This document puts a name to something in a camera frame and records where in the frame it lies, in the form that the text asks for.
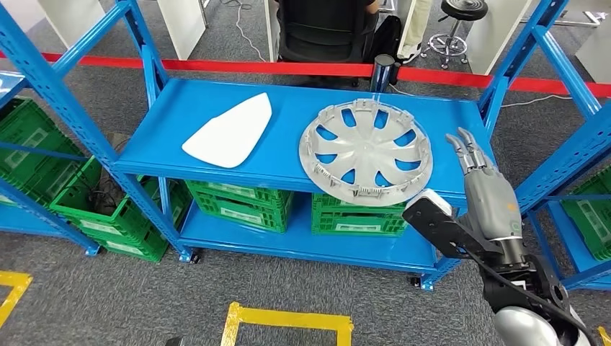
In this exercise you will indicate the silver plastic hubcap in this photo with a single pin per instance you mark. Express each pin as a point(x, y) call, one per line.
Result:
point(365, 153)

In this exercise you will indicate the grey metal desk foot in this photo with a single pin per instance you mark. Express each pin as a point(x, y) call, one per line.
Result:
point(563, 20)

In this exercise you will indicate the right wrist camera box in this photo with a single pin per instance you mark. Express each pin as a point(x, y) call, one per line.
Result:
point(429, 224)

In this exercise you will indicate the black office chair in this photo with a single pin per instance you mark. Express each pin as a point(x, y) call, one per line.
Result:
point(324, 33)

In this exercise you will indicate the white cabinet panel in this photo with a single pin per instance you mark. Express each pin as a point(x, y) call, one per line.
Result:
point(74, 16)
point(184, 26)
point(596, 57)

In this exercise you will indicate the white desk panel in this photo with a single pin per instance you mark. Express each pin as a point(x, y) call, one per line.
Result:
point(494, 43)
point(272, 26)

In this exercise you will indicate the red barrier belt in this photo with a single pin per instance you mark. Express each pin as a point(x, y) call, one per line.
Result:
point(215, 67)

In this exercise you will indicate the black bag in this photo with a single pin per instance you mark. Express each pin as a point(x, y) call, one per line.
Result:
point(386, 38)

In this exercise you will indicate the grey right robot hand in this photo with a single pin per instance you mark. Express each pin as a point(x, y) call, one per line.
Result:
point(494, 205)

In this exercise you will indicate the dark barrier post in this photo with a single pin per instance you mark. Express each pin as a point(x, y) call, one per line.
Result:
point(382, 74)

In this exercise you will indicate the black round stool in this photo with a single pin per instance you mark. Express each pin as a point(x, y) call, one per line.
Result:
point(465, 8)

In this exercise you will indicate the blue metal shelf rack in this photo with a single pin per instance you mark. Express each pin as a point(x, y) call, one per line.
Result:
point(19, 222)
point(215, 110)
point(573, 248)

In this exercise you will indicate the white plastic panel part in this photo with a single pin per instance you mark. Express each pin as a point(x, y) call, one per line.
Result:
point(229, 136)

